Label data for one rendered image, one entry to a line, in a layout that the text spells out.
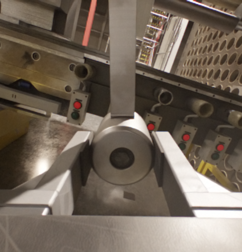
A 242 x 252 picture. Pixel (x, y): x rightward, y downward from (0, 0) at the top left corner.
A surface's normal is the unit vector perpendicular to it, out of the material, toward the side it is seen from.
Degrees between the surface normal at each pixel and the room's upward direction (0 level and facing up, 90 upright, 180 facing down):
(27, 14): 90
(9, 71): 90
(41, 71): 90
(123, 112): 90
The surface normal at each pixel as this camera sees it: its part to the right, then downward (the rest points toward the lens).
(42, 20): -0.02, 0.30
